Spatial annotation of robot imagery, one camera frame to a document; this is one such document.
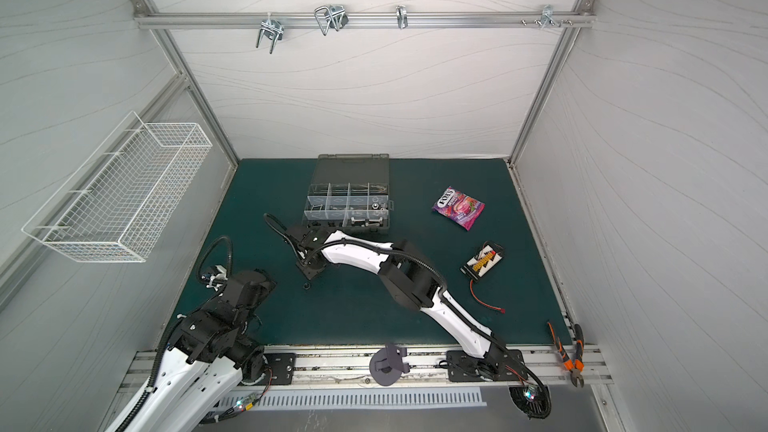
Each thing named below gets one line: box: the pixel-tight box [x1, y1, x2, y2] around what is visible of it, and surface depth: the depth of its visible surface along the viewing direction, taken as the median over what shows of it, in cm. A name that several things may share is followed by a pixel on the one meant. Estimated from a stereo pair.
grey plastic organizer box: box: [303, 154, 394, 230], surface depth 108 cm
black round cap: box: [369, 342, 411, 387], surface depth 75 cm
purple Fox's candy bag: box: [432, 186, 486, 231], surface depth 106 cm
